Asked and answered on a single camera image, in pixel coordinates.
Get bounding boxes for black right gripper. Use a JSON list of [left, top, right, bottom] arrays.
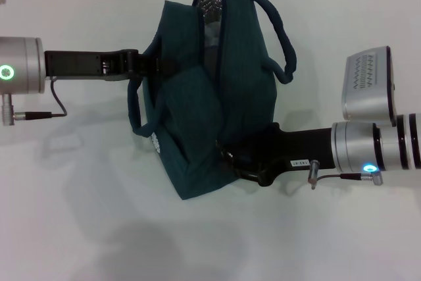
[[215, 122, 337, 187]]

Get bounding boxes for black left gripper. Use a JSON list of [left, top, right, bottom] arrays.
[[44, 48, 181, 83]]

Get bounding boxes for teal fabric lunch bag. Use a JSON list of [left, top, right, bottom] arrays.
[[127, 0, 299, 201]]

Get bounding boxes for right arm plug and cable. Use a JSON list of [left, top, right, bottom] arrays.
[[307, 159, 385, 190]]

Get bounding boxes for arm plug and cable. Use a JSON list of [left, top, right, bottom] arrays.
[[307, 159, 385, 190], [0, 76, 68, 127]]

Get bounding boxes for left arm plug and cable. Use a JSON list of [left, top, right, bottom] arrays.
[[0, 76, 68, 127]]

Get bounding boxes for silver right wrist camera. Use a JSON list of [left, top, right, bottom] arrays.
[[341, 45, 398, 127]]

